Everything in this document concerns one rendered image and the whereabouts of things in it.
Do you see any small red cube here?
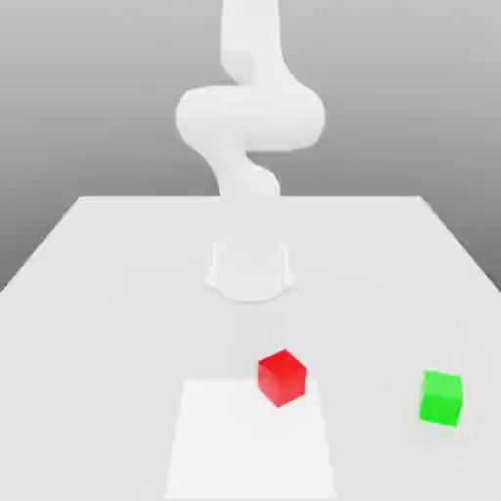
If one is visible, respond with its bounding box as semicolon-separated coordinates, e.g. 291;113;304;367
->
256;347;307;409

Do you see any small green cube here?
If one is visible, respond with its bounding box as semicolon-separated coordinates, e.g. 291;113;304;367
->
418;369;464;428

